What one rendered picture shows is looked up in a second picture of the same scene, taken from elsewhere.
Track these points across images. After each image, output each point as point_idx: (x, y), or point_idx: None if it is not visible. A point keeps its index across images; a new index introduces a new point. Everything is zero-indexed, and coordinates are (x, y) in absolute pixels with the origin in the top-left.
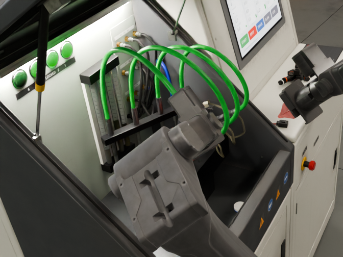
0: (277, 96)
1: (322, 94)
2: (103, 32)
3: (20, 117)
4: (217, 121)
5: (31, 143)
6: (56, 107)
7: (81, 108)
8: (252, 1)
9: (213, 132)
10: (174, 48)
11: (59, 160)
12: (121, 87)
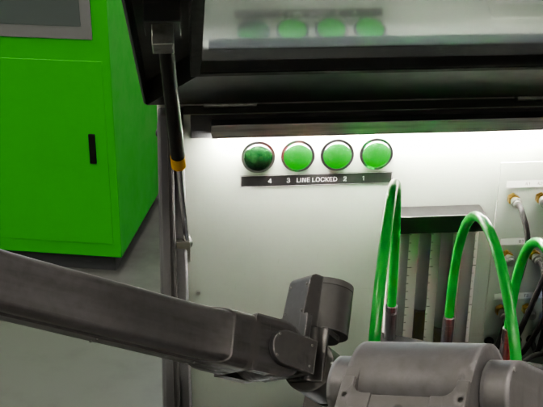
0: None
1: None
2: (483, 161)
3: (237, 214)
4: (301, 356)
5: (169, 245)
6: (317, 237)
7: (372, 267)
8: None
9: (229, 351)
10: (536, 245)
11: (185, 294)
12: (490, 279)
